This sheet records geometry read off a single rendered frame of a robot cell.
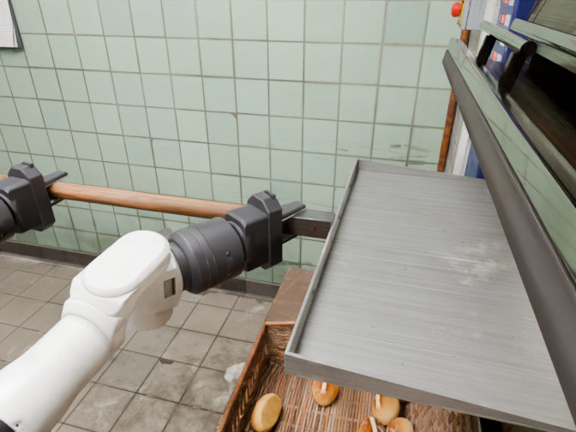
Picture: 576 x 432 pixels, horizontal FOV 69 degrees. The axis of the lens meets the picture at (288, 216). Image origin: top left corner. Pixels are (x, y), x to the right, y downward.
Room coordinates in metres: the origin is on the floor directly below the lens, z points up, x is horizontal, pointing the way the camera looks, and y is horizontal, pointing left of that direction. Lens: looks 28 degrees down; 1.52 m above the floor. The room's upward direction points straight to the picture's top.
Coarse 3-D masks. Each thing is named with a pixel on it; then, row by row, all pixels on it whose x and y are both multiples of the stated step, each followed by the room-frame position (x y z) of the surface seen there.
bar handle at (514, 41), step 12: (480, 24) 0.78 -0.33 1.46; (492, 24) 0.70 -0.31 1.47; (492, 36) 0.66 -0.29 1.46; (504, 36) 0.57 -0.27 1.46; (516, 36) 0.53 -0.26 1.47; (480, 48) 0.70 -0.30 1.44; (492, 48) 0.69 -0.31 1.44; (516, 48) 0.49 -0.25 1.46; (528, 48) 0.47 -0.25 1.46; (480, 60) 0.69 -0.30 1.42; (516, 60) 0.49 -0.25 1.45; (504, 72) 0.50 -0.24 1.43; (516, 72) 0.49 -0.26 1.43; (504, 84) 0.50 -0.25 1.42
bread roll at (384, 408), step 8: (376, 400) 0.68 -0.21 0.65; (384, 400) 0.67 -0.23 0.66; (392, 400) 0.68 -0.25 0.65; (376, 408) 0.66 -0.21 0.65; (384, 408) 0.65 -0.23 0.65; (392, 408) 0.66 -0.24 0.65; (376, 416) 0.65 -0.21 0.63; (384, 416) 0.64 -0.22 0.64; (392, 416) 0.64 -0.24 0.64; (384, 424) 0.63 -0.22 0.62
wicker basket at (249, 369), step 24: (264, 336) 0.83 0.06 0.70; (288, 336) 0.84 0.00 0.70; (264, 360) 0.82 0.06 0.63; (240, 384) 0.66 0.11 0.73; (264, 384) 0.78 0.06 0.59; (288, 384) 0.78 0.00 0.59; (312, 384) 0.78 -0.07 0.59; (240, 408) 0.65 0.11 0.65; (288, 408) 0.70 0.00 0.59; (336, 408) 0.70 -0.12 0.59; (360, 408) 0.70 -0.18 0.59; (408, 408) 0.69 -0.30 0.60; (432, 408) 0.60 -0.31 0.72
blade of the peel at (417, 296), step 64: (384, 192) 0.71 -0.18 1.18; (448, 192) 0.71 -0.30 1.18; (384, 256) 0.50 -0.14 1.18; (448, 256) 0.50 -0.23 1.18; (512, 256) 0.50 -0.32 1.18; (320, 320) 0.37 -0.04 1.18; (384, 320) 0.37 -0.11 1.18; (448, 320) 0.37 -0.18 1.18; (512, 320) 0.37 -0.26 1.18; (384, 384) 0.27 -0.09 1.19; (448, 384) 0.28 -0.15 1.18; (512, 384) 0.28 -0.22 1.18
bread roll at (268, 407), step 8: (264, 400) 0.67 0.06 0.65; (272, 400) 0.68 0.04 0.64; (280, 400) 0.70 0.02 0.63; (256, 408) 0.66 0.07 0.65; (264, 408) 0.66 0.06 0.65; (272, 408) 0.67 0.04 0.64; (280, 408) 0.68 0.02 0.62; (256, 416) 0.64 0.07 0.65; (264, 416) 0.64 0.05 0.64; (272, 416) 0.65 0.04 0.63; (256, 424) 0.62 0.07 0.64; (264, 424) 0.63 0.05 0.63; (272, 424) 0.64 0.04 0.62
